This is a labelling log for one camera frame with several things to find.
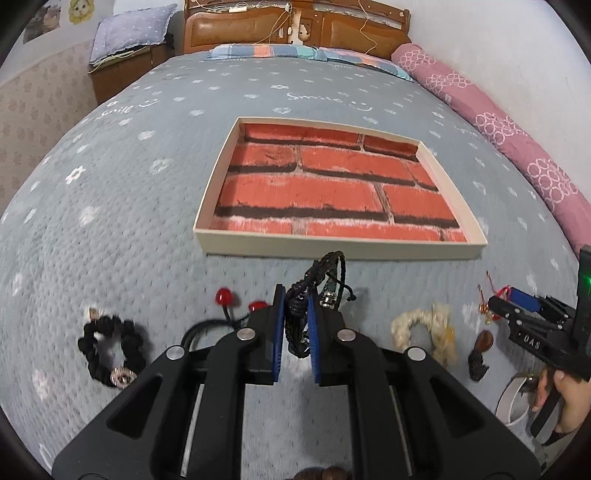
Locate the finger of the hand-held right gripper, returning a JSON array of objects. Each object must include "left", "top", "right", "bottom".
[
  {"left": 508, "top": 286, "right": 578, "bottom": 324},
  {"left": 488, "top": 296, "right": 550, "bottom": 330}
]

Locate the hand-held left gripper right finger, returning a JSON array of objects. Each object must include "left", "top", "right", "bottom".
[{"left": 307, "top": 288, "right": 541, "bottom": 480}]

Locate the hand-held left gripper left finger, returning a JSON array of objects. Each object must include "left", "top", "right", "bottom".
[{"left": 52, "top": 284, "right": 287, "bottom": 480}]

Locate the red gold charm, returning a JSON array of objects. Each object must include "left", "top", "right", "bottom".
[{"left": 477, "top": 271, "right": 513, "bottom": 324}]

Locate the black braided bracelet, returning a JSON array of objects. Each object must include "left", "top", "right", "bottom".
[{"left": 284, "top": 250, "right": 358, "bottom": 358}]

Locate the dark hair clip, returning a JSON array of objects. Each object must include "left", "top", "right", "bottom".
[{"left": 467, "top": 330, "right": 495, "bottom": 383}]

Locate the red heart hair tie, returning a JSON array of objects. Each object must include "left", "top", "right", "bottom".
[{"left": 180, "top": 287, "right": 271, "bottom": 352}]

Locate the cream fluffy scrunchie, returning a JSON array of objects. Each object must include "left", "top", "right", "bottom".
[{"left": 390, "top": 302, "right": 459, "bottom": 367}]

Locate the brown wooden bead bracelet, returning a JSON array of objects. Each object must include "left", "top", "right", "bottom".
[{"left": 293, "top": 466, "right": 345, "bottom": 480}]

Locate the brick print tray box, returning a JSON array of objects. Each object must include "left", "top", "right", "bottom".
[{"left": 193, "top": 116, "right": 489, "bottom": 261}]

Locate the black scrunchie with silver ring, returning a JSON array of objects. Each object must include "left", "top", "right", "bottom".
[{"left": 78, "top": 308, "right": 148, "bottom": 389}]

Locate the person's right hand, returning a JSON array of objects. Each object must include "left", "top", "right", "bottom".
[{"left": 533, "top": 369, "right": 591, "bottom": 437}]

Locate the pink patterned bolster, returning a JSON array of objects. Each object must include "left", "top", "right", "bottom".
[{"left": 392, "top": 44, "right": 591, "bottom": 254}]

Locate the wooden nightstand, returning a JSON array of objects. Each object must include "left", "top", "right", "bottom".
[{"left": 88, "top": 44, "right": 169, "bottom": 106}]

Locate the wooden headboard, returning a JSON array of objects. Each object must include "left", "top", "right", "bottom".
[{"left": 182, "top": 0, "right": 411, "bottom": 58}]

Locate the yellow cartoon wall sticker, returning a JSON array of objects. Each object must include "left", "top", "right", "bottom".
[{"left": 68, "top": 0, "right": 95, "bottom": 26}]

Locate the cat wall poster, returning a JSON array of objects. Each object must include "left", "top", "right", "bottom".
[{"left": 23, "top": 4, "right": 63, "bottom": 40}]

